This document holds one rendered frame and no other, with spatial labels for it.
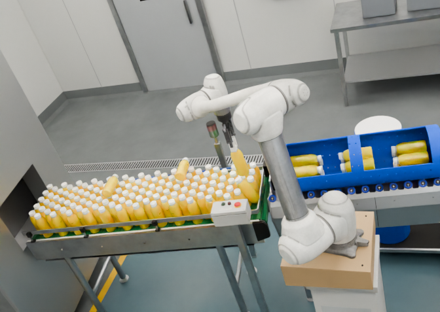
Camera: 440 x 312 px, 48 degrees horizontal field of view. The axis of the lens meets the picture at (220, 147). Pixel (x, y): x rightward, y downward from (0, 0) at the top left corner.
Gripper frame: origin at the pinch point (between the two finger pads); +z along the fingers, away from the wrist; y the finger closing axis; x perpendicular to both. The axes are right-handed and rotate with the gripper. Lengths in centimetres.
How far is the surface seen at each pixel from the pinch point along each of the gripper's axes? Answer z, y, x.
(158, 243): 62, -6, 64
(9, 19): -3, 365, 361
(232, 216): 35.1, -17.2, 7.2
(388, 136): 28, 30, -80
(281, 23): 72, 354, 9
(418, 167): 32, 3, -91
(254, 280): 92, -14, 8
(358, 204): 54, 4, -59
